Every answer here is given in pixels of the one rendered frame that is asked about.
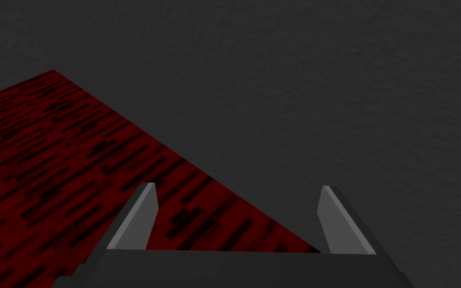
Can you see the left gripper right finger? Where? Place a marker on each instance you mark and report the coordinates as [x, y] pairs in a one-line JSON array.
[[340, 232]]

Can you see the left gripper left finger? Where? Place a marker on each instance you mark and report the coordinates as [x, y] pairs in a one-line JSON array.
[[136, 228]]

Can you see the red wooden table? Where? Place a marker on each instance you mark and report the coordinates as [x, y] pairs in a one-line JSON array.
[[54, 160]]

